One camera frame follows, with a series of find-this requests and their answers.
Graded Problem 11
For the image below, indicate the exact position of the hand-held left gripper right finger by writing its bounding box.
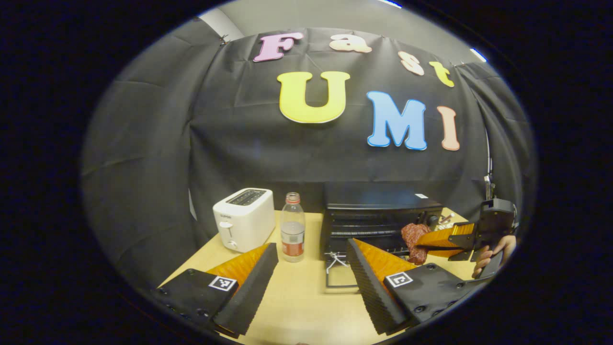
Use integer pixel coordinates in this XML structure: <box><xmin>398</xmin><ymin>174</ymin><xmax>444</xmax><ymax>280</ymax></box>
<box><xmin>346</xmin><ymin>238</ymin><xmax>490</xmax><ymax>336</ymax></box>

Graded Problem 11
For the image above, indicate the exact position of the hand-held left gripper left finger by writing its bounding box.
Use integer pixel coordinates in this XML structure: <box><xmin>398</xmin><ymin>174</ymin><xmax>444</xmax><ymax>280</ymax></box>
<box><xmin>151</xmin><ymin>242</ymin><xmax>279</xmax><ymax>337</ymax></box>

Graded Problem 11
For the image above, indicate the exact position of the red meat piece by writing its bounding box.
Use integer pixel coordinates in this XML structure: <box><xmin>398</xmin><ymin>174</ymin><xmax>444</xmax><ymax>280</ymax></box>
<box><xmin>401</xmin><ymin>223</ymin><xmax>432</xmax><ymax>266</ymax></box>

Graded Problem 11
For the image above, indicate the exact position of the black electric oven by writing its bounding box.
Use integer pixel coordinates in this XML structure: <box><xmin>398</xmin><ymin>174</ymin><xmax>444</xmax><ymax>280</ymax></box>
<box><xmin>319</xmin><ymin>182</ymin><xmax>444</xmax><ymax>290</ymax></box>

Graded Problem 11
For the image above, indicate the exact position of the white toaster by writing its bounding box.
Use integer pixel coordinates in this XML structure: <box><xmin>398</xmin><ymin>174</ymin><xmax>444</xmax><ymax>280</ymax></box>
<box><xmin>213</xmin><ymin>188</ymin><xmax>276</xmax><ymax>253</ymax></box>

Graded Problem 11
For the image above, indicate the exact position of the clear bottle with red label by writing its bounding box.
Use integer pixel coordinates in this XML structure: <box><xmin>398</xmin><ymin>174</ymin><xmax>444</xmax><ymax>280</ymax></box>
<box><xmin>280</xmin><ymin>192</ymin><xmax>307</xmax><ymax>263</ymax></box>

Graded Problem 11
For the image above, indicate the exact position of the black backdrop cloth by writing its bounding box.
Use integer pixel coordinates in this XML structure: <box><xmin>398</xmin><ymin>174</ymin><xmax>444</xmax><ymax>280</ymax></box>
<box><xmin>80</xmin><ymin>18</ymin><xmax>537</xmax><ymax>288</ymax></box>

